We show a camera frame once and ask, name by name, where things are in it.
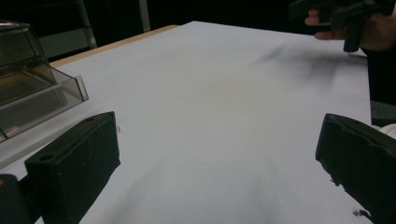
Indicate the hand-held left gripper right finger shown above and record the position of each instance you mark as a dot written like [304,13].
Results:
[364,155]

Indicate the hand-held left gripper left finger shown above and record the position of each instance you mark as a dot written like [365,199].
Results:
[73,161]

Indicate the small dark scrap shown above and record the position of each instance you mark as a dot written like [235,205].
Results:
[358,213]

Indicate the smoked clear plastic drawer box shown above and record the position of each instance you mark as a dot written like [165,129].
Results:
[28,84]

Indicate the grey metal stand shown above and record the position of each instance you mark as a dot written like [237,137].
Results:
[88,23]

